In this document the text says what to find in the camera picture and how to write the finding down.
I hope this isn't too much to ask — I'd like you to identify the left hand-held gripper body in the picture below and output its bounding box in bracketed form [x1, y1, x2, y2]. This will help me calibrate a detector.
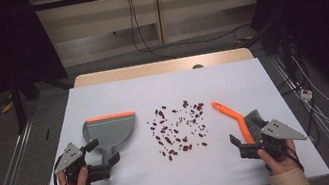
[49, 136, 115, 185]

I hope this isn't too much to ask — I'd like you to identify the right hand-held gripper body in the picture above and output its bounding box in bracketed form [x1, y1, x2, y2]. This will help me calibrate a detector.
[234, 113, 312, 175]

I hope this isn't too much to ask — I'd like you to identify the orange brush with grey bristles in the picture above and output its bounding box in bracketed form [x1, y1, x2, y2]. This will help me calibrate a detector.
[210, 92, 273, 151]

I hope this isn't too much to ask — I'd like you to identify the grey dustpan with orange edge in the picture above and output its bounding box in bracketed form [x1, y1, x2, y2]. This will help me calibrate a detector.
[80, 110, 147, 184]

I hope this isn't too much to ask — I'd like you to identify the heap of red kidney beans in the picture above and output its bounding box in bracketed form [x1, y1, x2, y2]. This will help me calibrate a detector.
[145, 96, 214, 165]

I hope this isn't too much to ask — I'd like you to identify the person's right hand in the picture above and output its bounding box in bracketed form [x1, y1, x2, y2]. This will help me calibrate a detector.
[255, 137, 303, 179]

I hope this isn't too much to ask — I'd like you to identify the small black stick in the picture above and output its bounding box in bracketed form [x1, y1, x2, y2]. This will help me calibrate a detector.
[43, 128, 52, 142]

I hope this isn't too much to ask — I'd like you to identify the white power adapter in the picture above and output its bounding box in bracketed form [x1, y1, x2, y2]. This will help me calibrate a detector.
[298, 87, 315, 103]

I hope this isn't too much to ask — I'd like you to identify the black metal stand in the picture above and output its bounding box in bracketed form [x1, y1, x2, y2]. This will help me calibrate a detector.
[277, 23, 299, 85]

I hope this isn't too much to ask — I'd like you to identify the right hand-held gripper black cable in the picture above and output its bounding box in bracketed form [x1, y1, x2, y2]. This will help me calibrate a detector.
[284, 142, 305, 175]

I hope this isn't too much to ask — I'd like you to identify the black hanging cable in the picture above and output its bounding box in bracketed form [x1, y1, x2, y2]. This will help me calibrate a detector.
[125, 0, 178, 66]

